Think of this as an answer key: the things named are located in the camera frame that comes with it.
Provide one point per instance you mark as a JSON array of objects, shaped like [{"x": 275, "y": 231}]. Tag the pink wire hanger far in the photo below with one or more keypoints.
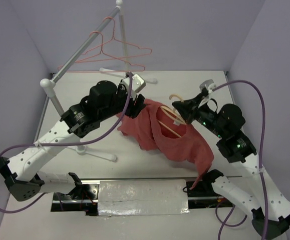
[{"x": 123, "y": 39}]

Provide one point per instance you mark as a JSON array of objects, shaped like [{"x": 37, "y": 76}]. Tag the pink wire hanger near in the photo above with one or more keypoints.
[{"x": 101, "y": 56}]

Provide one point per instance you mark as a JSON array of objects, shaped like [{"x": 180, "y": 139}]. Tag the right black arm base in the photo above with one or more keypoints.
[{"x": 202, "y": 189}]

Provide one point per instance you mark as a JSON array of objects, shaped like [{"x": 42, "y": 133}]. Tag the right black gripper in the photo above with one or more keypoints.
[{"x": 189, "y": 107}]

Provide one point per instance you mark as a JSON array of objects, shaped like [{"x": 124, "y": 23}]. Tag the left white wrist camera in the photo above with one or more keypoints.
[{"x": 138, "y": 83}]

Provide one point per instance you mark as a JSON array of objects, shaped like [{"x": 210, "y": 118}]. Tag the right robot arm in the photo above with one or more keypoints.
[{"x": 266, "y": 206}]

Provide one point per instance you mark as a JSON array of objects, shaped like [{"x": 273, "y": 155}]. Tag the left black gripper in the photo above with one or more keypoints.
[{"x": 132, "y": 110}]

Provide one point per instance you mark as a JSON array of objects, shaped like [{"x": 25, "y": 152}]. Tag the pink wire hanger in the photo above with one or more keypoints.
[
  {"x": 123, "y": 39},
  {"x": 101, "y": 56}
]

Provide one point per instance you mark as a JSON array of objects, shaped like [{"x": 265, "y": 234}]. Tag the silver foil tape panel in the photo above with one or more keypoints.
[{"x": 142, "y": 198}]

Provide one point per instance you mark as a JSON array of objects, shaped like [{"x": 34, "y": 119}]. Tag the red t shirt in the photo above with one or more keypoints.
[{"x": 153, "y": 129}]

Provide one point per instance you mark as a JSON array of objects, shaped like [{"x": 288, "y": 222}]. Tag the white garment rack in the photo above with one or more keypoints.
[{"x": 49, "y": 84}]

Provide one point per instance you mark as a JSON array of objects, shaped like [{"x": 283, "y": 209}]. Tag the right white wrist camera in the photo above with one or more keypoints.
[{"x": 207, "y": 88}]

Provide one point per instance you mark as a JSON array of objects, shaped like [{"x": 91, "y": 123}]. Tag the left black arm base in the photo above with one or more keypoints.
[{"x": 84, "y": 200}]

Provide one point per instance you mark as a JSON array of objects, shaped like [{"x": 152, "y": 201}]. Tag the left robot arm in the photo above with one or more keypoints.
[{"x": 22, "y": 173}]

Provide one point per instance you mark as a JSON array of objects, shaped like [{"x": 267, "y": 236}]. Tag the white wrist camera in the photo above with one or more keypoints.
[
  {"x": 138, "y": 83},
  {"x": 207, "y": 88}
]

